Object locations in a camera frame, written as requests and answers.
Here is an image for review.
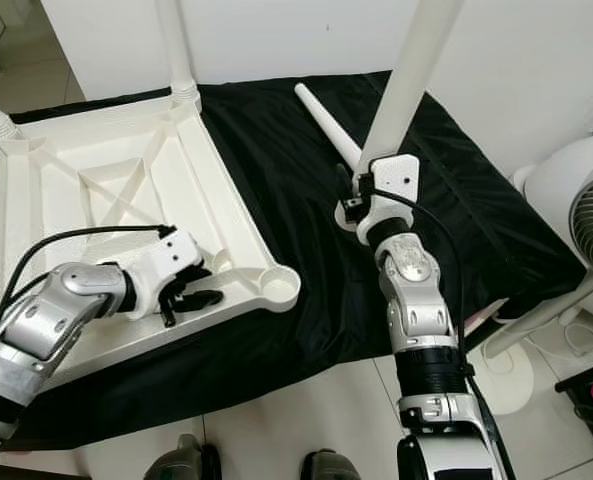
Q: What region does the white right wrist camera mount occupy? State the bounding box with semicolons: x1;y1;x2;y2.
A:
354;153;422;246

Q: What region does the white standing fan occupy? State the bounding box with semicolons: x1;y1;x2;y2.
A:
481;130;593;416

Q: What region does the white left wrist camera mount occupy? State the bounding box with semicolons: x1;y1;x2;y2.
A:
131;230;205;296

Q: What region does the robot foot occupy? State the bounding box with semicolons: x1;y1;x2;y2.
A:
141;432;223;480
301;448;368;480

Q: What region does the black cloth table cover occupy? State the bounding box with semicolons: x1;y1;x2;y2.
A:
0;70;582;451

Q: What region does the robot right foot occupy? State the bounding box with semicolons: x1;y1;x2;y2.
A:
301;448;368;480

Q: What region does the white plastic table top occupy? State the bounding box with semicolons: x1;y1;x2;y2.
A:
0;90;302;386

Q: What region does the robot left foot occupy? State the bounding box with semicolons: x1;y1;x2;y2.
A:
141;432;223;480

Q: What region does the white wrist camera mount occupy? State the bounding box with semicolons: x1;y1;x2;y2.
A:
131;230;205;296
354;153;422;246

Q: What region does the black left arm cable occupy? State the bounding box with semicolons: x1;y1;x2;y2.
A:
0;225;177;333

